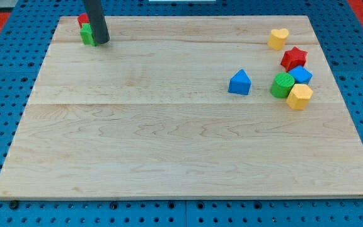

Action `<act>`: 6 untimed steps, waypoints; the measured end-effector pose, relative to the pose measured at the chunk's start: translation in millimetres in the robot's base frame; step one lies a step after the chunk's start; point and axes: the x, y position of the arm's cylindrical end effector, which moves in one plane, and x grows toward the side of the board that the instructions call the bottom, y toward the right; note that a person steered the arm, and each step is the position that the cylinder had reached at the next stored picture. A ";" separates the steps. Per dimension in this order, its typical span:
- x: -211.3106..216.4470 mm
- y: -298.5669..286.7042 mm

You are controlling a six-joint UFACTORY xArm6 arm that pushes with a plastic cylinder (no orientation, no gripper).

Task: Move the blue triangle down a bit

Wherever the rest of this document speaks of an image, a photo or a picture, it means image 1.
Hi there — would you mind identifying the blue triangle block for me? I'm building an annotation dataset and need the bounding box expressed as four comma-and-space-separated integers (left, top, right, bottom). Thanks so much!
228, 69, 251, 95

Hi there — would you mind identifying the light wooden board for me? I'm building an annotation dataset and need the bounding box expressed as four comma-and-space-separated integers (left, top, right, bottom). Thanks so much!
0, 16, 363, 201

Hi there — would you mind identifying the green cylinder block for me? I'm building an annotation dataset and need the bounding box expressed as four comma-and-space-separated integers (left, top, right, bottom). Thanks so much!
270, 72, 295, 98

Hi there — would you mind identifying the yellow hexagon block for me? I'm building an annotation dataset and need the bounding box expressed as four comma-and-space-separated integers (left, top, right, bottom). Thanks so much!
286, 84, 313, 110

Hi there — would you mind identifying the yellow heart block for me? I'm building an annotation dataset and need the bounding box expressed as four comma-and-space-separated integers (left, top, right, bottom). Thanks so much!
267, 28, 289, 50

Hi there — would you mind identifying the green block near rod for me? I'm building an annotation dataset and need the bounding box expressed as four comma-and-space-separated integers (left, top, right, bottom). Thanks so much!
80, 23, 97, 47

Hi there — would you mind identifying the red star block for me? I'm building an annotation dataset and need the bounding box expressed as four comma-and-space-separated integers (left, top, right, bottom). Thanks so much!
280, 47, 308, 72

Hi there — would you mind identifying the blue cube block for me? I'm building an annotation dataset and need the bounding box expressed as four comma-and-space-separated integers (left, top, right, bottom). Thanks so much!
288, 66, 313, 84

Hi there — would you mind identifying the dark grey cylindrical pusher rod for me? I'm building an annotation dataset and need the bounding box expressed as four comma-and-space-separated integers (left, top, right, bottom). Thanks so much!
83, 0, 110, 45

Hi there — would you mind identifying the red block behind rod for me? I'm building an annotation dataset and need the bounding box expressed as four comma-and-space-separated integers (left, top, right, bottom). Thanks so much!
77, 13, 89, 28

